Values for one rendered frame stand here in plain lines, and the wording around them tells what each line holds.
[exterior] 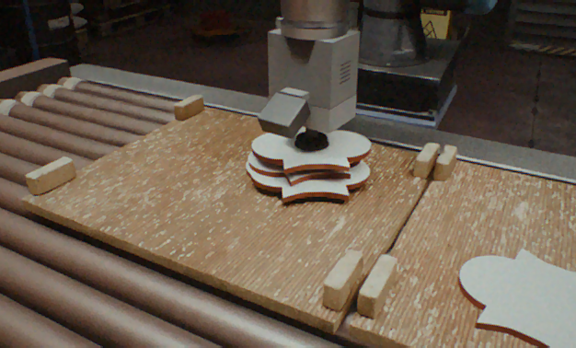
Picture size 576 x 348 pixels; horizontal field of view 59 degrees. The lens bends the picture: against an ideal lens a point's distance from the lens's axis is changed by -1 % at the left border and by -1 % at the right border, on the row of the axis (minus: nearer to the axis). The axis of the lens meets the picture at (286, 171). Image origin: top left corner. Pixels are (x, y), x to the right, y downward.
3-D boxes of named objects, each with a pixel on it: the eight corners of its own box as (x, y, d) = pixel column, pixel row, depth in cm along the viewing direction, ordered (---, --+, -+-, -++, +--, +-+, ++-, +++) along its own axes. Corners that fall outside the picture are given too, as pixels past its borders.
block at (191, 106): (197, 108, 86) (195, 92, 85) (205, 110, 85) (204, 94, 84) (173, 120, 82) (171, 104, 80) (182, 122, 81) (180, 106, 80)
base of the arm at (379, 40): (372, 36, 117) (374, -8, 111) (435, 47, 109) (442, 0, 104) (339, 55, 106) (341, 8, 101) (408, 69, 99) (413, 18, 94)
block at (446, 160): (442, 161, 69) (445, 142, 68) (455, 164, 68) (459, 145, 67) (432, 179, 64) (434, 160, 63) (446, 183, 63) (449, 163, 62)
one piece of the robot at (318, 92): (232, 5, 51) (239, 149, 59) (306, 15, 47) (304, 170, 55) (297, -11, 60) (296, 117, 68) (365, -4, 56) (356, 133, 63)
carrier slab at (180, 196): (201, 114, 88) (201, 106, 87) (439, 168, 70) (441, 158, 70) (23, 209, 61) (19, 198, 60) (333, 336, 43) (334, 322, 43)
